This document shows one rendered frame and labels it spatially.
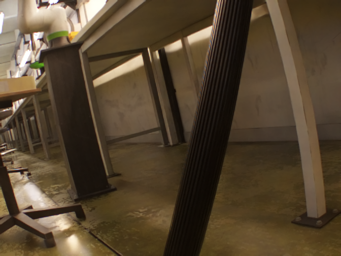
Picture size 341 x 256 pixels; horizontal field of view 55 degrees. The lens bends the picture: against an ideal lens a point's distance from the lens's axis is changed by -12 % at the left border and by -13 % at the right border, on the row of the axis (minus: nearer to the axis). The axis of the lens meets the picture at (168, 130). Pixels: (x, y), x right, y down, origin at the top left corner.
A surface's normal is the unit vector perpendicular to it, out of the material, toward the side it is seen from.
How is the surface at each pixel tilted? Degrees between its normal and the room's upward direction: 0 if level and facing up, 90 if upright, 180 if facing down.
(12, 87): 90
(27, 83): 90
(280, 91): 90
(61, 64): 90
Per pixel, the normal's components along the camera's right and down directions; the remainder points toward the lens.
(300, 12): -0.85, 0.23
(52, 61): 0.38, 0.00
